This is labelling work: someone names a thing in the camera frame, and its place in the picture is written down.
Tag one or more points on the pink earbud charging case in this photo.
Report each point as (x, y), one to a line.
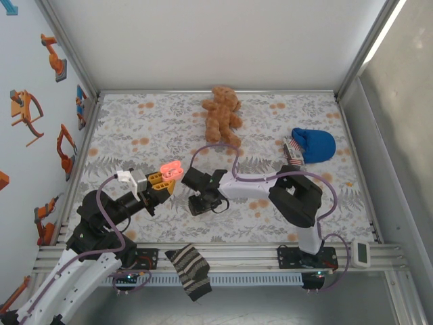
(172, 171)

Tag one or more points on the floral printed table mat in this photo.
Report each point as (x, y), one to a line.
(152, 135)

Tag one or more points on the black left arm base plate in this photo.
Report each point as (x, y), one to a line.
(149, 259)

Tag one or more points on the blue cloth pouch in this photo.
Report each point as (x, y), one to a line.
(318, 145)

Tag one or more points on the white digital timer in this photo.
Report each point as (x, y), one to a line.
(361, 253)

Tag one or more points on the orange grey actuator wall sticker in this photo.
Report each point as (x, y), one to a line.
(3, 181)

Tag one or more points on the orange claw gripper wall sticker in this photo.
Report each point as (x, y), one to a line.
(20, 110)

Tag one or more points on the flag print glasses case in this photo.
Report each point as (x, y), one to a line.
(293, 154)

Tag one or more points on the brown teddy bear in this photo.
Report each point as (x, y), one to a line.
(221, 115)

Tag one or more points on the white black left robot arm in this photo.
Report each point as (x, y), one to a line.
(74, 281)

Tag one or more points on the striped brown sock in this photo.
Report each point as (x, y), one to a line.
(189, 271)

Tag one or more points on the blue orange rail wall sticker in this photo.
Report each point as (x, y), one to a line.
(81, 105)

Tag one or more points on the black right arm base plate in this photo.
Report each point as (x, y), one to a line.
(287, 257)

